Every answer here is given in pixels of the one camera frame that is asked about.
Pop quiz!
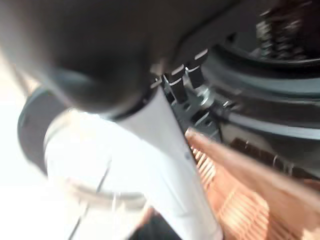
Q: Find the robot right hand black glove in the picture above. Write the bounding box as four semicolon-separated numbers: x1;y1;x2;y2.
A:
0;0;241;240

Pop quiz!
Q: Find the round glass washing machine door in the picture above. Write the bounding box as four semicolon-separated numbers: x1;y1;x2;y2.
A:
16;86;156;240

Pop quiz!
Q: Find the grey front-load washing machine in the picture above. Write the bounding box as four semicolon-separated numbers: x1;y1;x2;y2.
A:
174;0;320;176

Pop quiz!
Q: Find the rectangular wicker laundry tray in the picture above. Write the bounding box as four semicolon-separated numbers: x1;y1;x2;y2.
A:
184;127;320;240

